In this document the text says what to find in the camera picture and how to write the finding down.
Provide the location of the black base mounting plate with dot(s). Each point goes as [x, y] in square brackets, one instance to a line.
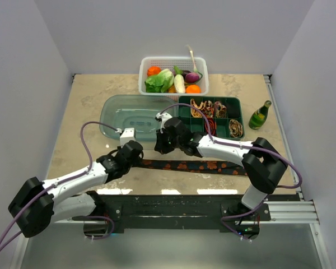
[177, 212]

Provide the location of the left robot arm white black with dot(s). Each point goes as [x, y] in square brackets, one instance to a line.
[37, 204]

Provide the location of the dark red patterned rolled tie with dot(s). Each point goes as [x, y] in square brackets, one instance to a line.
[208, 109]

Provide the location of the red black rolled tie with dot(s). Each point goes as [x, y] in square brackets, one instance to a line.
[210, 125]

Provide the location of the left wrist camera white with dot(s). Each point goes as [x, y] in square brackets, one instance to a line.
[126, 135]

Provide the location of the clear teal plastic bin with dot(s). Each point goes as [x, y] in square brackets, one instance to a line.
[133, 111]

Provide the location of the white green onion toy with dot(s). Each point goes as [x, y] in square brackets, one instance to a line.
[192, 57]

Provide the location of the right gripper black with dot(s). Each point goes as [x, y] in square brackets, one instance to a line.
[160, 146]

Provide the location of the white radish toy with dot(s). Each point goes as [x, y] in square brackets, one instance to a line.
[179, 84]

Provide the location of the purple gold rolled tie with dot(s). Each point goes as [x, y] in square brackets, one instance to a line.
[220, 110]

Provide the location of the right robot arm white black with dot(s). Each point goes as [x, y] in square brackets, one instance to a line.
[259, 158]

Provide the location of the purple turnip toy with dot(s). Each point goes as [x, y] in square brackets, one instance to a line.
[192, 77]

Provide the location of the dark floral orange tie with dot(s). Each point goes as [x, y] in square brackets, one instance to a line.
[203, 167]

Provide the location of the green compartment organizer tray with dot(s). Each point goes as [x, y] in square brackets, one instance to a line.
[197, 124]

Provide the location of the green glass bottle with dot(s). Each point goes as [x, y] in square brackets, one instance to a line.
[259, 117]

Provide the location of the orange fruit toy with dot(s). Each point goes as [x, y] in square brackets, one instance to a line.
[193, 89]

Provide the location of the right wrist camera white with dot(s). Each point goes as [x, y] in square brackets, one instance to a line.
[162, 118]

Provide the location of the brown patterned rolled tie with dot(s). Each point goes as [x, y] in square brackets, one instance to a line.
[235, 128]

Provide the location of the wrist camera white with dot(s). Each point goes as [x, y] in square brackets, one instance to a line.
[162, 118]
[126, 135]

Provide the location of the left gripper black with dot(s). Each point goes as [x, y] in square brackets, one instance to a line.
[120, 148]

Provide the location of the yellow rolled tie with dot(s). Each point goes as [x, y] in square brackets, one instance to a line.
[196, 110]

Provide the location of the white perforated basket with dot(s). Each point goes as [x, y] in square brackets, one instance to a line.
[164, 62]

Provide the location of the green lettuce toy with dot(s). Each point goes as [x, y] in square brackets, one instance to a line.
[159, 83]

